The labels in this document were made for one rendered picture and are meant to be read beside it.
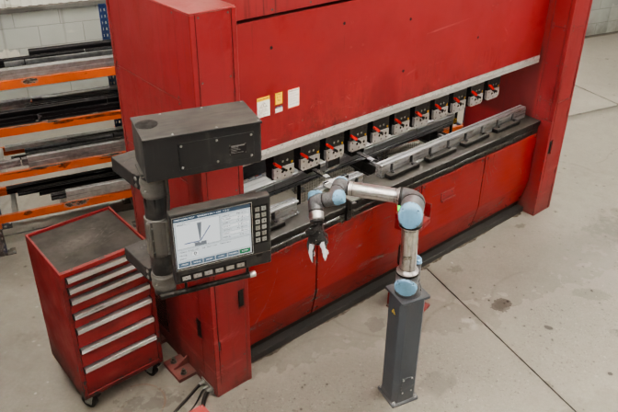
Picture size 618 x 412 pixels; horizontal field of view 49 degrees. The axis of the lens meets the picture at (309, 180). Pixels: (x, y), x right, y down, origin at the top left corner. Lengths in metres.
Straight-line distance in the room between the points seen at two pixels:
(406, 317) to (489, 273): 1.69
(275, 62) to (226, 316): 1.44
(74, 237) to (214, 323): 0.91
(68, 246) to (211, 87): 1.28
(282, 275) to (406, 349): 0.87
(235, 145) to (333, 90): 1.31
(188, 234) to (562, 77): 3.60
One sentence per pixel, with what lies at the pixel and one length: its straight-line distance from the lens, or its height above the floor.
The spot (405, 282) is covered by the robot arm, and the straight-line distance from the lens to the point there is 3.48.
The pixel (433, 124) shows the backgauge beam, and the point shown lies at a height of 0.95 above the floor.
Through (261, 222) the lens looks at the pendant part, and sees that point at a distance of 3.00.
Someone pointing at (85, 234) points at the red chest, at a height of 0.98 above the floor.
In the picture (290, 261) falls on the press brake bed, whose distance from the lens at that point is 4.16.
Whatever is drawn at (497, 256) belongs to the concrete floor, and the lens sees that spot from 5.56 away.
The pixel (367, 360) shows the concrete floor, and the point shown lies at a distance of 4.47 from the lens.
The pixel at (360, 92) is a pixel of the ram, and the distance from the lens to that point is 4.16.
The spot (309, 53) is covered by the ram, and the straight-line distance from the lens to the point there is 3.79.
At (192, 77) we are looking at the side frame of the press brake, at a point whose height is 2.01.
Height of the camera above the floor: 3.07
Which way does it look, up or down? 29 degrees down
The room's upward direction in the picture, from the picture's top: 1 degrees clockwise
